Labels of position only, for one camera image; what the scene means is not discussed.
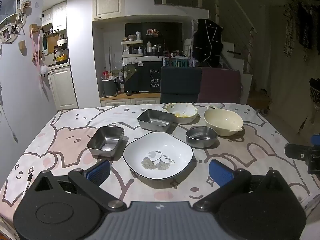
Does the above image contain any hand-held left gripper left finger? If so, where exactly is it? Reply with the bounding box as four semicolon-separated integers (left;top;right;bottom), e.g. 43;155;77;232
32;160;127;212

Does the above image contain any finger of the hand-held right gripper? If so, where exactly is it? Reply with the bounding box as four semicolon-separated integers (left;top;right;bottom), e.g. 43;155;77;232
284;143;312;161

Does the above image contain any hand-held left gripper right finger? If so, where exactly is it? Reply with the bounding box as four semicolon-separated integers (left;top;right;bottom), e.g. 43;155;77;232
194;159;290;212

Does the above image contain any small steel rectangular container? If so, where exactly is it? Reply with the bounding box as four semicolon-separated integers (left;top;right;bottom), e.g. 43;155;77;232
86;126;125;157

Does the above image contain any cream two-handled bowl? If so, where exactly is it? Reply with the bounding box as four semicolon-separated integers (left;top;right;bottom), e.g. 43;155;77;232
203;104;244;137

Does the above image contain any white square leaf-print plate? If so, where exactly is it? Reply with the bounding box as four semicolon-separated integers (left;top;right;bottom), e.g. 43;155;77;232
122;132;194;180

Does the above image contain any floral yellow-rimmed ceramic bowl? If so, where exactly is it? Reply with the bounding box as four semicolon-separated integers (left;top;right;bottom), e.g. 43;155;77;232
165;102;199;125

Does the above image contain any round steel bowl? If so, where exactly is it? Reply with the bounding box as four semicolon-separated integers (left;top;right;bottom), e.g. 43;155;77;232
185;126;217;148

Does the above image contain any bear-print tablecloth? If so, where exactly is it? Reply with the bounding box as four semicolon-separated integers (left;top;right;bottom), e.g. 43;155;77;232
0;102;317;233

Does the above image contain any black marker pen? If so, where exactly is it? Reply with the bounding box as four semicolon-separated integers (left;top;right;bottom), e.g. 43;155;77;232
25;173;33;193

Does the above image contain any large steel rectangular container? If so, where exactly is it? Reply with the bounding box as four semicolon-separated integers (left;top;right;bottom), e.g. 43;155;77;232
137;109;175;132

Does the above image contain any low cabinet with wooden top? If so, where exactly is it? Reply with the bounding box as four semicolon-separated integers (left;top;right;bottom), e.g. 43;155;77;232
100;92;162;107

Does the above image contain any grey trash bin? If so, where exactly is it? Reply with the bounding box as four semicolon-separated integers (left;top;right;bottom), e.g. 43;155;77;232
102;77;121;97

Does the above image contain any maroon chair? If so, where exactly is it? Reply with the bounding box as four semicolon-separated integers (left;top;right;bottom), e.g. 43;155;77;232
199;67;243;104

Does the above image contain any white kitchen floor cabinet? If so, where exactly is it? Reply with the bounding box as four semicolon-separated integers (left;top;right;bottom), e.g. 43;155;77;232
47;65;78;110

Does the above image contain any black lettered cloth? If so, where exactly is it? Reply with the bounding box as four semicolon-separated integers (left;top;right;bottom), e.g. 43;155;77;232
124;61;162;93

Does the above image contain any white staircase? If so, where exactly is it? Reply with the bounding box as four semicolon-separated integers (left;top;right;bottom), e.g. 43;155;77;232
217;0;258;75

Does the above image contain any printed storage box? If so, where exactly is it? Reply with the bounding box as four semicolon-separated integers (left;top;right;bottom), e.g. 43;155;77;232
162;56;195;68

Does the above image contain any hanging patterned garment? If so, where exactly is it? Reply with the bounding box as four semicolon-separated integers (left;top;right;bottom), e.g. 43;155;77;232
282;0;320;60

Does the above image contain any black hanging jacket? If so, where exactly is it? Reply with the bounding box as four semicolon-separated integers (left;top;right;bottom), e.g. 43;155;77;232
192;19;224;68

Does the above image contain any white countertop rack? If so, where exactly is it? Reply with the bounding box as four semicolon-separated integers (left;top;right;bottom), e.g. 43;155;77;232
121;40;144;57

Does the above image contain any white kitchen appliance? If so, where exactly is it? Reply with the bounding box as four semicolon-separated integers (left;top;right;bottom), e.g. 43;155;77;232
54;39;69;63

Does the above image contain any group of cosmetic bottles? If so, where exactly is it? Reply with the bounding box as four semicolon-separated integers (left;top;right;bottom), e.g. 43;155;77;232
145;29;165;55

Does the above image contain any white upper cabinet door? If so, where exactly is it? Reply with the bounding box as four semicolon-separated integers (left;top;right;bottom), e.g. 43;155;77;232
92;0;126;22

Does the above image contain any white kitchen wall cabinet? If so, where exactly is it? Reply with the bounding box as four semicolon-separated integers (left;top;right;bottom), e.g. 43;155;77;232
42;1;68;33

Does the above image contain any wall photo collage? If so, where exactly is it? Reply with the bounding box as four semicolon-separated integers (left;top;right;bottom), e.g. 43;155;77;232
0;0;33;44

